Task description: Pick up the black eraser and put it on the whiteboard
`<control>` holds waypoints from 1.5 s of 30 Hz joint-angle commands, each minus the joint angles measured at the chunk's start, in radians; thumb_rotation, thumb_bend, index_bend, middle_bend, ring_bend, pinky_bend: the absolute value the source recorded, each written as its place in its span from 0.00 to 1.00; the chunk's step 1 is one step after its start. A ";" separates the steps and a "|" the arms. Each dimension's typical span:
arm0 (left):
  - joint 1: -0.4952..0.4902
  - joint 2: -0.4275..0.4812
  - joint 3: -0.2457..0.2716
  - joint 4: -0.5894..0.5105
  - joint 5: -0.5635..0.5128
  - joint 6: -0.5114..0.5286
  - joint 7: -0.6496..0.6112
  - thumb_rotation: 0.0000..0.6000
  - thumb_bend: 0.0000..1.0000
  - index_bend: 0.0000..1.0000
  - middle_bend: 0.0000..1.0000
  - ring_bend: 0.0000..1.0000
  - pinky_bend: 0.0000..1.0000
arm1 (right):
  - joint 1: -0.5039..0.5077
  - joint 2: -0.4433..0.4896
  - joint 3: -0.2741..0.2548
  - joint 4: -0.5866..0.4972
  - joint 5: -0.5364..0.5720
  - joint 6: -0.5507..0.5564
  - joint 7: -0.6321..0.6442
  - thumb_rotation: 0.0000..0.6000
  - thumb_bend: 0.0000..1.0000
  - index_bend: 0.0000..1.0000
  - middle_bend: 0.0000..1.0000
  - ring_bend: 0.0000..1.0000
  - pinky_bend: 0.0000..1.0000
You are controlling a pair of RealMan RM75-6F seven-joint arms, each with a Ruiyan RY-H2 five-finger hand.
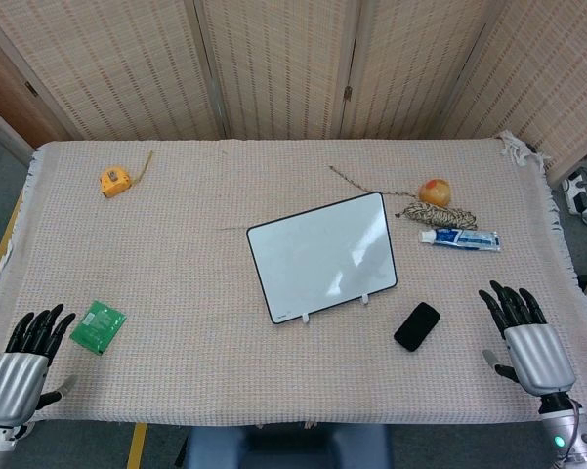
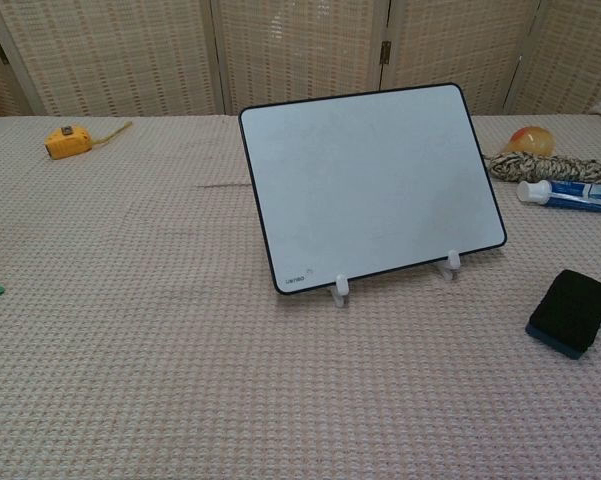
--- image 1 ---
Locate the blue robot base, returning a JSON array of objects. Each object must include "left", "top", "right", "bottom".
[{"left": 175, "top": 423, "right": 395, "bottom": 469}]

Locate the woven folding screen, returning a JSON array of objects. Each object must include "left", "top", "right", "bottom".
[{"left": 0, "top": 0, "right": 587, "bottom": 188}]

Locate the black whiteboard eraser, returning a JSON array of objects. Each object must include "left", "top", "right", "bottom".
[{"left": 393, "top": 301, "right": 442, "bottom": 353}]

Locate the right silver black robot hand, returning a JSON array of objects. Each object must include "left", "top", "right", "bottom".
[{"left": 478, "top": 279, "right": 577, "bottom": 414}]

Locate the pink woven tablecloth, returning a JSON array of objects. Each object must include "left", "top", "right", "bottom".
[{"left": 0, "top": 129, "right": 587, "bottom": 430}]

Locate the braided rope bundle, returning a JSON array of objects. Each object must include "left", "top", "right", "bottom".
[{"left": 328, "top": 164, "right": 479, "bottom": 232}]

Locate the green foil packet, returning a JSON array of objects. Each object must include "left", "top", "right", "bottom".
[{"left": 69, "top": 299, "right": 128, "bottom": 355}]

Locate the blue white toothpaste tube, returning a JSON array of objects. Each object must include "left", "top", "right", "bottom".
[{"left": 419, "top": 227, "right": 502, "bottom": 253}]

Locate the white power strip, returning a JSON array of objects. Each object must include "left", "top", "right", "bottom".
[{"left": 563, "top": 168, "right": 587, "bottom": 217}]

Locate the black framed whiteboard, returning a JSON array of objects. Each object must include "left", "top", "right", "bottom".
[{"left": 245, "top": 191, "right": 399, "bottom": 326}]

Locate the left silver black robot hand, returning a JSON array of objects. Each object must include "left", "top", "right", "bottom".
[{"left": 0, "top": 303, "right": 77, "bottom": 429}]

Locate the yellow tape measure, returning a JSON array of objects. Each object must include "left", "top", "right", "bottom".
[{"left": 99, "top": 150, "right": 154, "bottom": 199}]

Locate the orange round fruit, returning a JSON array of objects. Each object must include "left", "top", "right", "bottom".
[{"left": 418, "top": 178, "right": 454, "bottom": 206}]

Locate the white plastic tablet stand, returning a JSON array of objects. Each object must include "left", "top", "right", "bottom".
[{"left": 299, "top": 292, "right": 373, "bottom": 325}]

